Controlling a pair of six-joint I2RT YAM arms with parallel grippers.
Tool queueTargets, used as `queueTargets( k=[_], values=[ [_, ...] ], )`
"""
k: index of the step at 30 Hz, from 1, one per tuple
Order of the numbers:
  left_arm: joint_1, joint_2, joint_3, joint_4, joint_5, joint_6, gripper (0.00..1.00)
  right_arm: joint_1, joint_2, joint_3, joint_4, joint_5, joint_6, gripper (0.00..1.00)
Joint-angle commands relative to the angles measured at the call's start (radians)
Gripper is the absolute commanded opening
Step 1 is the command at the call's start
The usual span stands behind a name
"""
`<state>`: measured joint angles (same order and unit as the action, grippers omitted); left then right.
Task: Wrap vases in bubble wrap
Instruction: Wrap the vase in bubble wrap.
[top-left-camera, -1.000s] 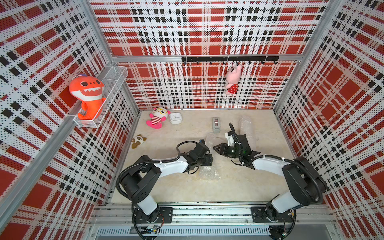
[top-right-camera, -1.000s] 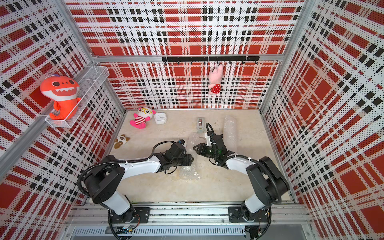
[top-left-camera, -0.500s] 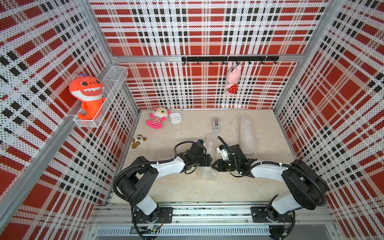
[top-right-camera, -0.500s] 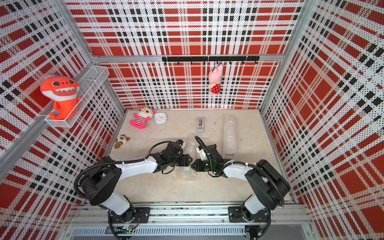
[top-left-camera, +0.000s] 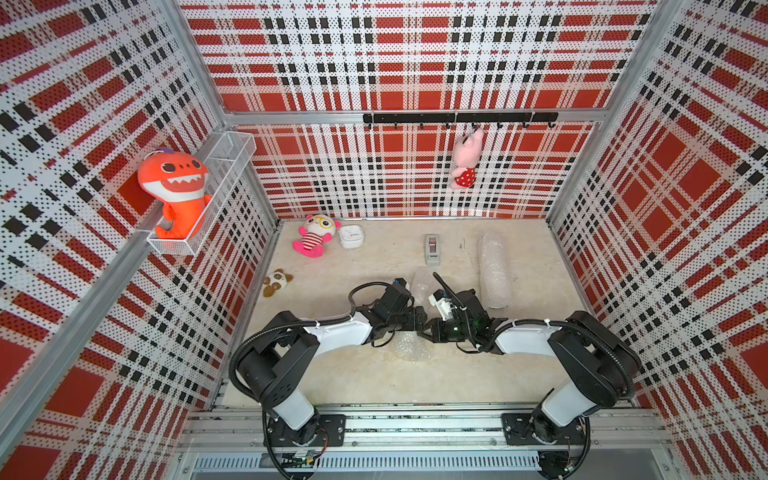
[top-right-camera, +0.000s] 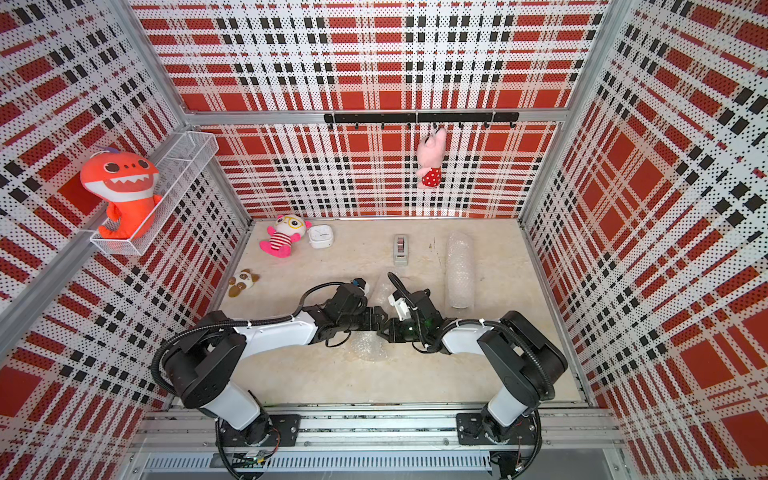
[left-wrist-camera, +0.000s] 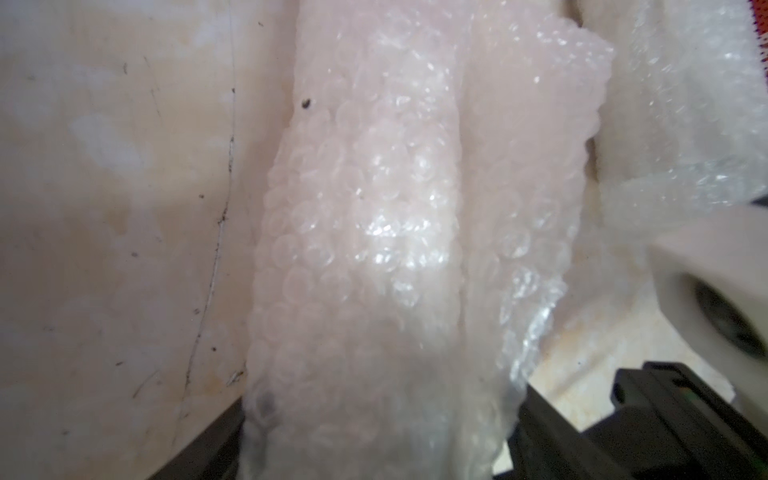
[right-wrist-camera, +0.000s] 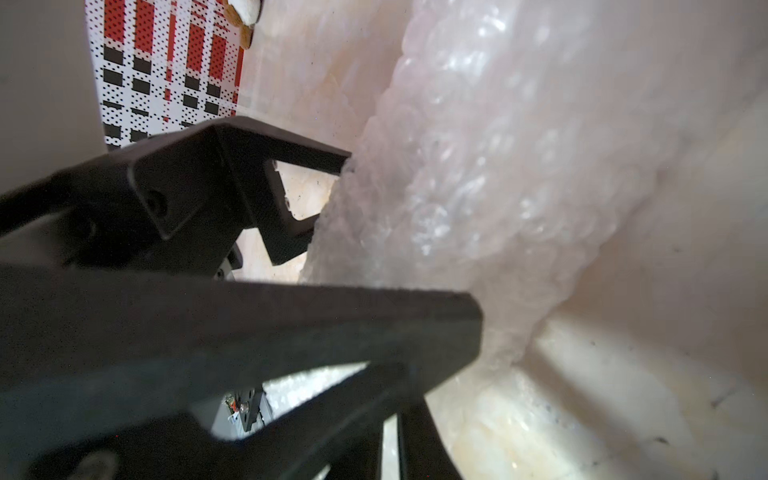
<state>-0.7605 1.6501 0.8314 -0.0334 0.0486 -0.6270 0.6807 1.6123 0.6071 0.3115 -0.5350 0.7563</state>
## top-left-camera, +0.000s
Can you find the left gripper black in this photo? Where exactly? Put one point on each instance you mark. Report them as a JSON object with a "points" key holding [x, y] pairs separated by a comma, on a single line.
{"points": [[415, 322]]}

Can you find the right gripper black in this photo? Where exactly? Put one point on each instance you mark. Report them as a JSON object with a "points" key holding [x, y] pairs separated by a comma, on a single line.
{"points": [[435, 326]]}

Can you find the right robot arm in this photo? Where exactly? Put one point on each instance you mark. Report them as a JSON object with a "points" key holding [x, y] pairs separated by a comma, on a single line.
{"points": [[599, 365]]}

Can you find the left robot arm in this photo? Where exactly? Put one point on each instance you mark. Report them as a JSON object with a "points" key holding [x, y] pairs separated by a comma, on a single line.
{"points": [[269, 365]]}

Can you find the white alarm clock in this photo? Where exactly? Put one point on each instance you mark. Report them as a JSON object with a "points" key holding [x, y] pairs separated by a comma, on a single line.
{"points": [[351, 236]]}

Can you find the pink striped plush doll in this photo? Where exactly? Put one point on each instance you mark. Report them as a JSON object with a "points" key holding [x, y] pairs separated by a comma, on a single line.
{"points": [[316, 231]]}

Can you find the brown white plush dog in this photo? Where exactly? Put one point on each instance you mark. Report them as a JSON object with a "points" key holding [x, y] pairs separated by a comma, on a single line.
{"points": [[275, 281]]}

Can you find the pink pig plush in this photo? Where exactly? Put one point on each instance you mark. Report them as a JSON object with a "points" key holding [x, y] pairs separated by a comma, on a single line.
{"points": [[466, 156]]}

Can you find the orange shark plush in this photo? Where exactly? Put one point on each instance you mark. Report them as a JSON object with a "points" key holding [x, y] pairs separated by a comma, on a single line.
{"points": [[178, 180]]}

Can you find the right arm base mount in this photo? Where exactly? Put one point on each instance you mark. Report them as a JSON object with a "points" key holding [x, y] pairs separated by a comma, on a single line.
{"points": [[516, 429]]}

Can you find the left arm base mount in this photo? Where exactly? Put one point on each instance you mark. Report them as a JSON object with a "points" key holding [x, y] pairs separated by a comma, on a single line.
{"points": [[321, 430]]}

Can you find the aluminium front rail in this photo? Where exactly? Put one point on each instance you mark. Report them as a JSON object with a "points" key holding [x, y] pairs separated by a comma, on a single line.
{"points": [[448, 441]]}

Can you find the black hook rail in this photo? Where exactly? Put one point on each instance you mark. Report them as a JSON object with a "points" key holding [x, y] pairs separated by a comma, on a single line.
{"points": [[449, 118]]}

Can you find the clear acrylic wall shelf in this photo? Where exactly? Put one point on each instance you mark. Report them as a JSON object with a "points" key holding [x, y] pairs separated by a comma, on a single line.
{"points": [[227, 155]]}

